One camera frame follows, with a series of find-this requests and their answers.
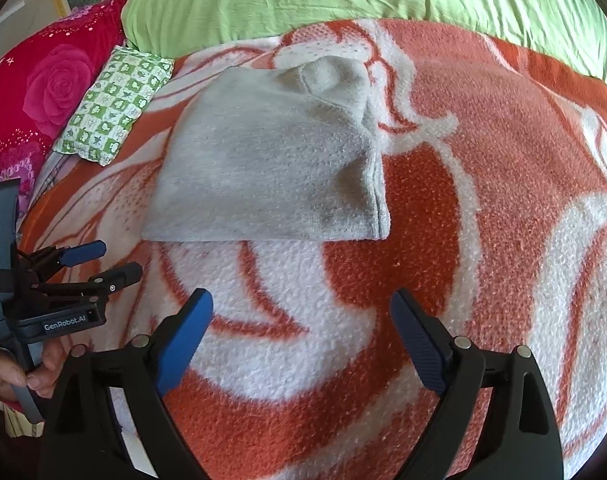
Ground green white checkered pillow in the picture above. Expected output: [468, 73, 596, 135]
[53, 47, 174, 167]

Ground orange white patterned blanket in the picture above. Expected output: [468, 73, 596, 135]
[21, 20, 607, 479]

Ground magenta rose pillow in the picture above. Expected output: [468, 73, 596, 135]
[0, 0, 126, 214]

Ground grey brown-trimmed sweater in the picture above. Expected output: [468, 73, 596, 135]
[142, 56, 391, 243]

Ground left hand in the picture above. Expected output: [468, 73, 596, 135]
[0, 338, 72, 402]

